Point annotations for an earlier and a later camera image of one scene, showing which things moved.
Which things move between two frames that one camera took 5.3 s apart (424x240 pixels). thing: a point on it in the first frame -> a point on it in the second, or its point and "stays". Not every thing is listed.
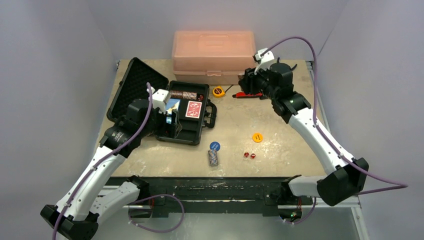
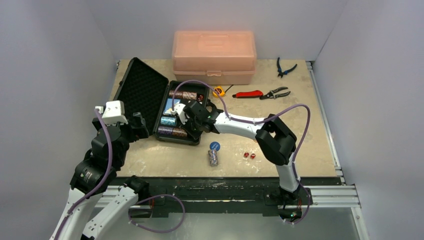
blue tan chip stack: x=213 y=157 stays
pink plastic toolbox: x=216 y=57 stays
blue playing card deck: x=171 y=104 stays
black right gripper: x=247 y=81 -> x=190 y=124
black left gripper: x=166 y=129 -> x=139 y=131
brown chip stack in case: x=185 y=95 stays
